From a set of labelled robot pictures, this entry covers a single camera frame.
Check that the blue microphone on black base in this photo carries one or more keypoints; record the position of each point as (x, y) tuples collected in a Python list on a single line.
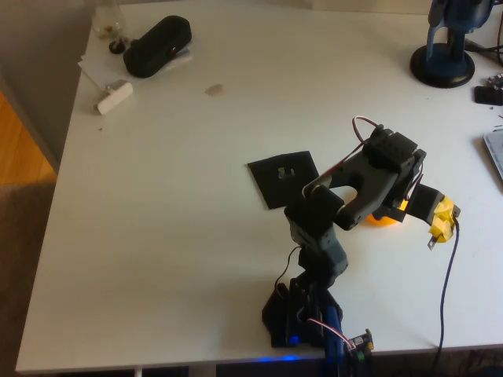
[(442, 66)]

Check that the white power adapter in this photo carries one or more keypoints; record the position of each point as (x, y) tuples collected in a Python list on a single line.
[(116, 98)]

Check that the blue table clamp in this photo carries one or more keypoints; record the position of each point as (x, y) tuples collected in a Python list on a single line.
[(333, 337)]

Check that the black oblong speaker case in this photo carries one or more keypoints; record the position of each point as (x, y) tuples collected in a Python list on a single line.
[(157, 47)]

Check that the small black round cap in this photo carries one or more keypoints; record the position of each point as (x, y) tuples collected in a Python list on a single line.
[(116, 47)]

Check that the clear glass flask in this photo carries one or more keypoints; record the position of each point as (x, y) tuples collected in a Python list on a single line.
[(108, 23)]

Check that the small electronics part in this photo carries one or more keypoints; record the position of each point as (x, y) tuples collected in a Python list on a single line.
[(496, 80)]

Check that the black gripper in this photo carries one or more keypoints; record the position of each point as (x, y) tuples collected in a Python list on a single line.
[(387, 206)]

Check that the white paper sheets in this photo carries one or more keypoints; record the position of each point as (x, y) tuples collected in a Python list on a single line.
[(102, 66)]

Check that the small controller circuit board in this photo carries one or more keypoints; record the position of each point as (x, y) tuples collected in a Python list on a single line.
[(359, 343)]

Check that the grey laptop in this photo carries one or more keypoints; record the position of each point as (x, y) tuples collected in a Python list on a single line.
[(496, 151)]

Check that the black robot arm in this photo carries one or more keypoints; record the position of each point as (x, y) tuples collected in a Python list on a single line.
[(314, 220)]

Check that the black camera with yellow tape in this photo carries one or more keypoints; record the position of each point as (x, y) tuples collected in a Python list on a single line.
[(426, 202)]

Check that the small black phone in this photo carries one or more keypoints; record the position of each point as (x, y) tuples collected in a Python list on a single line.
[(489, 95)]

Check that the black square mat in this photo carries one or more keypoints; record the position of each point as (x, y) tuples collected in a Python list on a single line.
[(275, 184)]

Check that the yellow rubber duck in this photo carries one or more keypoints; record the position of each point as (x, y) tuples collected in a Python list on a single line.
[(379, 222)]

